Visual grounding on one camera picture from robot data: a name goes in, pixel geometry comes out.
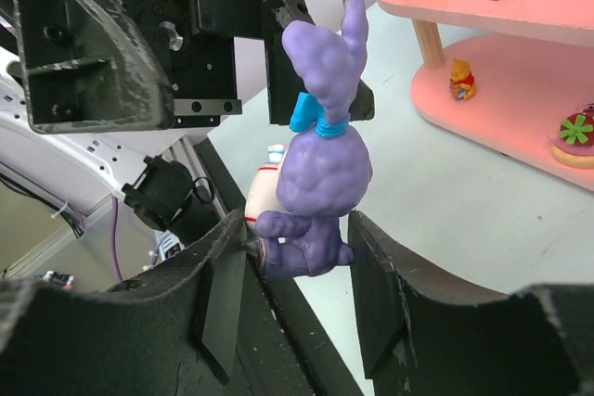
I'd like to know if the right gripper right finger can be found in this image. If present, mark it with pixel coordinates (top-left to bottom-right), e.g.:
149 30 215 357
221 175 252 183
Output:
348 211 593 395

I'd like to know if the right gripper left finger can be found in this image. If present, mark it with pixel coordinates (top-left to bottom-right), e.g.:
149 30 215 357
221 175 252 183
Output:
1 210 245 395

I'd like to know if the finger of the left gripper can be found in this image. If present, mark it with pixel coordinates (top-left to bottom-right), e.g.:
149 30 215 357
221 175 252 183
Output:
13 0 174 134
261 0 313 125

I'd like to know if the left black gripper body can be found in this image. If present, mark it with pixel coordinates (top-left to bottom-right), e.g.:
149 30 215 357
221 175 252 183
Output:
117 0 265 129

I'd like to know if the purple bunny figurine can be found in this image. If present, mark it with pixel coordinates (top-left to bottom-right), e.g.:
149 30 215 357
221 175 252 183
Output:
244 0 373 277

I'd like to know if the pink bear strawberry figurine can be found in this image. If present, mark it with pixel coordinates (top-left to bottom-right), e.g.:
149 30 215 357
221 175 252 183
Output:
550 103 593 169

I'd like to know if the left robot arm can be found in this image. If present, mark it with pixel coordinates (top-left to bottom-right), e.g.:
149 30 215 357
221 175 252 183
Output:
1 0 315 237

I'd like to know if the pink three-tier shelf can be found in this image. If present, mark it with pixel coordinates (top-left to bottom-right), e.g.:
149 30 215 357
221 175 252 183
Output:
378 0 593 189

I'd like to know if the yellow bear figurine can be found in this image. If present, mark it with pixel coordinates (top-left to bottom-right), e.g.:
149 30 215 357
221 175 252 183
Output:
449 57 476 100

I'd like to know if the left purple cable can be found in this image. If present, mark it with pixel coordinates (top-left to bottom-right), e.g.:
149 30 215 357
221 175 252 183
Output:
110 196 124 284

